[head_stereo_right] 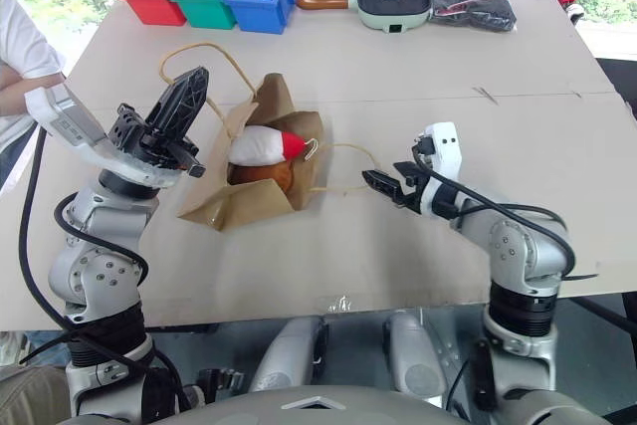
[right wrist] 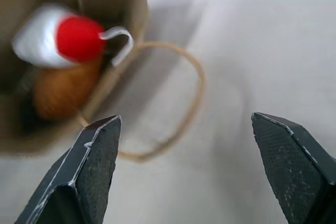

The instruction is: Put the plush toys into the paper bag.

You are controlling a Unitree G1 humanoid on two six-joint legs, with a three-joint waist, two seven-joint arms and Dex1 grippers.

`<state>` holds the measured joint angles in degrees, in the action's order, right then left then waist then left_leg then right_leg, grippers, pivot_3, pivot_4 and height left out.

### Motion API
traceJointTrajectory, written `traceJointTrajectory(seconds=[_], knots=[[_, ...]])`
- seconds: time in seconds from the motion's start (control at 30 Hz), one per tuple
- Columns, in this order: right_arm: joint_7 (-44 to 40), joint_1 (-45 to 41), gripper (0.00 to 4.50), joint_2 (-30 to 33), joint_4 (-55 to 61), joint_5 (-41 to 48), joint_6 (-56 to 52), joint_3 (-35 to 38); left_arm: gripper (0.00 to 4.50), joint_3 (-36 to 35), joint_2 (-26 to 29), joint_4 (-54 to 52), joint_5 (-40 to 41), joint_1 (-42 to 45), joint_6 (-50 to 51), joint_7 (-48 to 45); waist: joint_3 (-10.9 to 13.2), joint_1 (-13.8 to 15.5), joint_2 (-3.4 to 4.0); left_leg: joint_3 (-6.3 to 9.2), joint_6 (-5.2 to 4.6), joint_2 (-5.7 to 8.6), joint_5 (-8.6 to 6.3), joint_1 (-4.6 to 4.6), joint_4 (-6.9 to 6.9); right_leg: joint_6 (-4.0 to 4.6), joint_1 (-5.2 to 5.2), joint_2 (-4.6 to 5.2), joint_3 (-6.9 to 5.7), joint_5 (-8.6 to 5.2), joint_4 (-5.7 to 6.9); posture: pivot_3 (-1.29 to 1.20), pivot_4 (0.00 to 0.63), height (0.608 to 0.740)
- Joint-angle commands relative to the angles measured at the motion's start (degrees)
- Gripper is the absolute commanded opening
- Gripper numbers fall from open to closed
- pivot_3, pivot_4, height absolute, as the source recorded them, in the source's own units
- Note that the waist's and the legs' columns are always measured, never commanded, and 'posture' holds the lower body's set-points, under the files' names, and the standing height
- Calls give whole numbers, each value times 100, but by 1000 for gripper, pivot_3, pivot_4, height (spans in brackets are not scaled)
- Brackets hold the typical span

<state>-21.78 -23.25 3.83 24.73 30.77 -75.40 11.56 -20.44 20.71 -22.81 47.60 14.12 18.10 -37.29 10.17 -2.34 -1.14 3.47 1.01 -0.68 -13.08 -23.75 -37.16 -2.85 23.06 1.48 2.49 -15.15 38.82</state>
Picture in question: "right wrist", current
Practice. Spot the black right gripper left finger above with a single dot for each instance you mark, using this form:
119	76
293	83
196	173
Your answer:
81	179

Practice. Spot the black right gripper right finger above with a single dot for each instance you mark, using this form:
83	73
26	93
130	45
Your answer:
294	171

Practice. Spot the white bottle with red cap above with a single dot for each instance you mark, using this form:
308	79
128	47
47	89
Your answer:
65	39

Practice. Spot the orange plush toy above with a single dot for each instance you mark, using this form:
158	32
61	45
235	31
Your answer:
65	87

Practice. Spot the brown paper bag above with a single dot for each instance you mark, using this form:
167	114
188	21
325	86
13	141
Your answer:
123	6

